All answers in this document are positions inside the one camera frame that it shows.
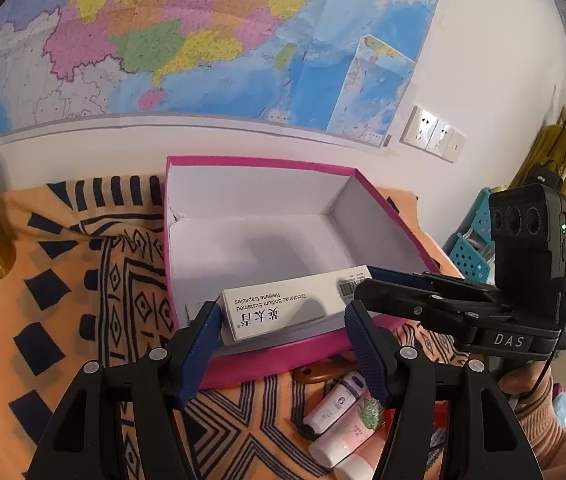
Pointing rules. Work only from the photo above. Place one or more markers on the blue plastic basket rack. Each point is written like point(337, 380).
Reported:
point(470, 255)

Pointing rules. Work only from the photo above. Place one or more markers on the orange patterned blanket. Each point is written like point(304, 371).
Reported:
point(63, 310)

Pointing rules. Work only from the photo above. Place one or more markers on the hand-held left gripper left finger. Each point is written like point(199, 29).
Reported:
point(197, 350)

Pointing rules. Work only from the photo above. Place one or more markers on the white tube with purple label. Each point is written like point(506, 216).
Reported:
point(335, 402)

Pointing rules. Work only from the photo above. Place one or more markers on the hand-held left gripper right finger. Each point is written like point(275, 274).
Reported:
point(365, 355)

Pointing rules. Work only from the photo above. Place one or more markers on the pink cardboard box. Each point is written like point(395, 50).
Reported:
point(283, 360)

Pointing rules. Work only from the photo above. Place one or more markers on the person's right hand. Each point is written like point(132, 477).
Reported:
point(525, 377)

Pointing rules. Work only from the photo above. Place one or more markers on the plain pink tube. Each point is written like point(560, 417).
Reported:
point(363, 462)

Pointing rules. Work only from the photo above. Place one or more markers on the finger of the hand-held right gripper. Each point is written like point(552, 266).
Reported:
point(390, 275)
point(403, 302)

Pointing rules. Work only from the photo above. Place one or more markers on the white medicine box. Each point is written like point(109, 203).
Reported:
point(283, 305)

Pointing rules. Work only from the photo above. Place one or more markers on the black handbag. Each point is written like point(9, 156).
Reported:
point(545, 176)

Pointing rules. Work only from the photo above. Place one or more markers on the white wall socket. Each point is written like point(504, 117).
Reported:
point(440, 137)
point(457, 146)
point(419, 126)

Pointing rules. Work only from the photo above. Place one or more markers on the pink tube with green print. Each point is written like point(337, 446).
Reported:
point(348, 435)

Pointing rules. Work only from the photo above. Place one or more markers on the colourful wall map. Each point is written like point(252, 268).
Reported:
point(188, 35)

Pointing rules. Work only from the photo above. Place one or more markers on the brown wooden object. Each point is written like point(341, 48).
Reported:
point(320, 372)

